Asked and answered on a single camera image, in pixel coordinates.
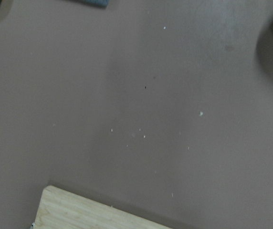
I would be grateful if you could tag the grey folded cloth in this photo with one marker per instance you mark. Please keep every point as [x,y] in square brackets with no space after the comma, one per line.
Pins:
[96,3]

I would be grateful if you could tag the bamboo cutting board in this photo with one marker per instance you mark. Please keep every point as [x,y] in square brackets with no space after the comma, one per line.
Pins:
[60,209]

